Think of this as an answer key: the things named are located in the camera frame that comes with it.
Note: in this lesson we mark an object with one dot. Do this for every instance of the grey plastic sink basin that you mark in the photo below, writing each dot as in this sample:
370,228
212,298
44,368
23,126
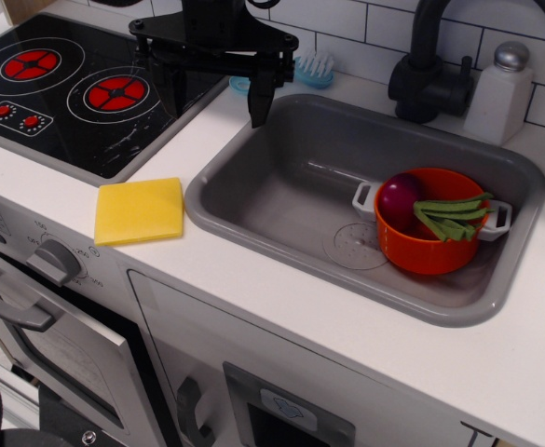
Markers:
287,190

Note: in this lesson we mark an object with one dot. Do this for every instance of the grey oven door handle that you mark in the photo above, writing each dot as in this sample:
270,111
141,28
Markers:
25,307

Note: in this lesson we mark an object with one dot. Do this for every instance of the orange toy pot grey handles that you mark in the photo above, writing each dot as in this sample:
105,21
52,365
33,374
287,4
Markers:
432,257

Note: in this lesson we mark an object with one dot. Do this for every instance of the blue dish brush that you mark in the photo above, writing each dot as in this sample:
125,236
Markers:
313,69

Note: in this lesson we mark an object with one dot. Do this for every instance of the grey cabinet door handle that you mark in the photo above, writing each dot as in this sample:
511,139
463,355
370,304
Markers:
188,397

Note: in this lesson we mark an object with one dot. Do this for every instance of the black faucet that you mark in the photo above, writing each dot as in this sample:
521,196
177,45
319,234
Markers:
420,84

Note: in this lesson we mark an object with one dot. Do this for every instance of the grey oven knob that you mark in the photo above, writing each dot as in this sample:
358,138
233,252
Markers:
53,261

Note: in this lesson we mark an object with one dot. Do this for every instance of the purple toy beet with leaves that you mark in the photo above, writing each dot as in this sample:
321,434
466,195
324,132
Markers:
402,206

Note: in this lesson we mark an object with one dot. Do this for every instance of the oven door with window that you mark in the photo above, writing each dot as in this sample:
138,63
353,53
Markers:
95,361

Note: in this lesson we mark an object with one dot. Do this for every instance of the black toy stovetop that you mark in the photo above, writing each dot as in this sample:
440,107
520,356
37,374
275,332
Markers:
72,99

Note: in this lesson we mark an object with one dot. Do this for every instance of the yellow sponge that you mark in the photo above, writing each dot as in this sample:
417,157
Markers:
128,213

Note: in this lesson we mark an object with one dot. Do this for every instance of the white soap dispenser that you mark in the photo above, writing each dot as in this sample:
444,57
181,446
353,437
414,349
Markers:
500,100

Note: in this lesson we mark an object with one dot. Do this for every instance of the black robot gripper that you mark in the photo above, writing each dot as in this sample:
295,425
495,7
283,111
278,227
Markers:
217,37

